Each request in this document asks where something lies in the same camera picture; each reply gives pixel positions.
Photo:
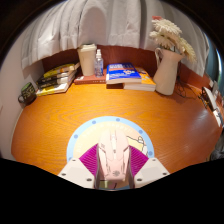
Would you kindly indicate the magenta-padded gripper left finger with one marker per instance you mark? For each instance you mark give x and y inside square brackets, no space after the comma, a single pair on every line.
[78,171]

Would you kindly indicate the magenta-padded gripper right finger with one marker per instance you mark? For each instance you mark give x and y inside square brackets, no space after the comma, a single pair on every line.
[148,171]

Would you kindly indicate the pink computer mouse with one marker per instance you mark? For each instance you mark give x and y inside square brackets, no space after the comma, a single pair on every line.
[113,156]

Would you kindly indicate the round cartoon mouse pad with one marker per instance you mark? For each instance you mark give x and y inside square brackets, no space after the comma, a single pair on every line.
[86,131]

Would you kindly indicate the white and yellow book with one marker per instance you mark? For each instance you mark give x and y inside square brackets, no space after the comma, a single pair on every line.
[53,89]

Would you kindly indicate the white notepad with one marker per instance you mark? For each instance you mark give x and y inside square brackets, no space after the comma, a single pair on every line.
[218,117]

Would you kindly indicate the orange yellow cover book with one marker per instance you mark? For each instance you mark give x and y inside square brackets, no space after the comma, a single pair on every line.
[146,81]

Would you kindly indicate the dark red book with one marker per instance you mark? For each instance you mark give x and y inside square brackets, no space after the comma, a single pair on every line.
[88,80]

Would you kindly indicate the dark green mug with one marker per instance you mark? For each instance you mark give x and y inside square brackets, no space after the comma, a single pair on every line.
[28,92]

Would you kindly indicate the black spine book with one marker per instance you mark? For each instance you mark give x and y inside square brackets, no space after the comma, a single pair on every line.
[55,80]

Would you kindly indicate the white open laptop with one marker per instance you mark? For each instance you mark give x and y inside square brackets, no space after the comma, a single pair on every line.
[210,98]

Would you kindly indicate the white ceramic jug vase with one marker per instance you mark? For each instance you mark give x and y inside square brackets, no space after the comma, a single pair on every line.
[166,73]

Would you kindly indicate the clear spray bottle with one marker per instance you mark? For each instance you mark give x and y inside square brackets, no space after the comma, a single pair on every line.
[98,66]

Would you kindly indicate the cream lidded tumbler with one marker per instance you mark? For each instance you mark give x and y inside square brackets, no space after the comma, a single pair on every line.
[87,61]

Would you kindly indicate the dark teal curtain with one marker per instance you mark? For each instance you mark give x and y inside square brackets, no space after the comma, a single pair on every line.
[216,63]

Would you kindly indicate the white pleated curtain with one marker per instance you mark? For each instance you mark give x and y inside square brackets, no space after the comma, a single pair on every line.
[100,20]

